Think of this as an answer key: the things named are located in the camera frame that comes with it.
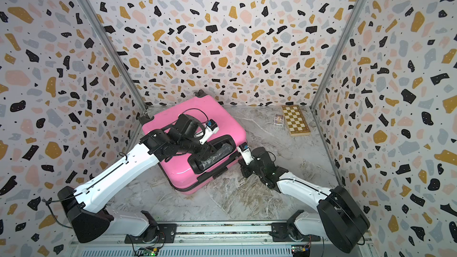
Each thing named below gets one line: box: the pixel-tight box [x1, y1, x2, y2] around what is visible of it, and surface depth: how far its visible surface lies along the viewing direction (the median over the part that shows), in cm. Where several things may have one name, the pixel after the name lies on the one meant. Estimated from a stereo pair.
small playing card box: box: [273, 113, 284, 127], surface depth 115 cm
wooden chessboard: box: [281, 104, 312, 137], surface depth 115 cm
